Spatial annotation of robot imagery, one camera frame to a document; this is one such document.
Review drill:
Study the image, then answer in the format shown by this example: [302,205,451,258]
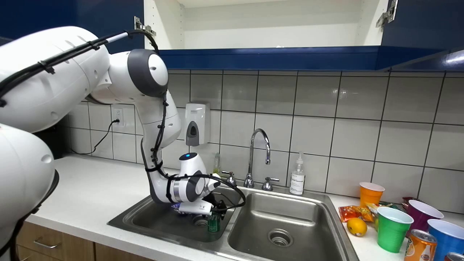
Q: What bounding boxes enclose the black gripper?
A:
[203,189,232,222]

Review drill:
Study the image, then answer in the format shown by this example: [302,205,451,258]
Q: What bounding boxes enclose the green soda can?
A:
[207,215,223,241]

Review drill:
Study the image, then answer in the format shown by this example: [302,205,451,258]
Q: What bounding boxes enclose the stainless steel double sink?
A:
[106,173,361,261]

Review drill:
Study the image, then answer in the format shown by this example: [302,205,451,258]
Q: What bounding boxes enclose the wooden base cabinet drawers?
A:
[13,219,161,261]

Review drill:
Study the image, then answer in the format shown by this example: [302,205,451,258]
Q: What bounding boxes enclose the blue cabinet with white interior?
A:
[143,0,441,73]

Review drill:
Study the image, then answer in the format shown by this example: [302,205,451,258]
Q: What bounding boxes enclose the metal cabinet door hinge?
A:
[132,15,159,41]
[375,0,400,28]

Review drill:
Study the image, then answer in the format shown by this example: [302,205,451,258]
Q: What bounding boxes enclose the orange soda can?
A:
[403,228,438,261]

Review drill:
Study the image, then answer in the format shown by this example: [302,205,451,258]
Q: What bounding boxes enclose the glossy blue cabinet door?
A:
[381,0,464,73]
[0,0,146,55]

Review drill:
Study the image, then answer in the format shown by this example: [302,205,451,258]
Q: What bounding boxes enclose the yellow-green dish soap bottle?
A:
[210,152,223,177]

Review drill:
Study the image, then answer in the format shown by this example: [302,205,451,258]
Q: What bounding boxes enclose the chrome gooseneck faucet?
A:
[242,128,273,190]

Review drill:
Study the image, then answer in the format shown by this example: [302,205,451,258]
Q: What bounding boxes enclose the clear bottle with white label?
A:
[288,152,307,197]

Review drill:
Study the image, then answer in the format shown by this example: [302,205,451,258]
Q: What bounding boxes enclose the orange red chip bag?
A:
[338,202,381,225]

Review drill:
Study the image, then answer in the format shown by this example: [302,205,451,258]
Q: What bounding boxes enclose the yellow lemon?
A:
[345,216,368,238]

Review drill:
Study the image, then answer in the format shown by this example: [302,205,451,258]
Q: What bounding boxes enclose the orange plastic cup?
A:
[358,181,386,209]

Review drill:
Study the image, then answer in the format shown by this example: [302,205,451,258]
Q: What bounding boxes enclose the green plastic cup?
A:
[375,206,415,254]

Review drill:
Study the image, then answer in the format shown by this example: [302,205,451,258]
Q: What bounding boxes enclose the purple plastic cup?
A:
[406,199,445,232]

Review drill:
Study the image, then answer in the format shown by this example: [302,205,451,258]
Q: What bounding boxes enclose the blue plastic cup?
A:
[426,218,464,261]

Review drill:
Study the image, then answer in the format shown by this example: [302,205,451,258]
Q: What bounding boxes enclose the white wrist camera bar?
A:
[174,199,215,218]

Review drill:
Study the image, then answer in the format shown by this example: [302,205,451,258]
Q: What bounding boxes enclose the chrome faucet handle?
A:
[259,176,281,192]
[220,170,238,187]

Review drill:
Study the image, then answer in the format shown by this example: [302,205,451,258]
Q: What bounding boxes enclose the white wall soap dispenser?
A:
[184,102,209,148]

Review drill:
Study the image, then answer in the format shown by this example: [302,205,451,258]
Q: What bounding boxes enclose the black power cord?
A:
[71,118,122,157]

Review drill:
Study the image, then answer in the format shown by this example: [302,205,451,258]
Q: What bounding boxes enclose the white wall power outlet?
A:
[110,105,125,128]

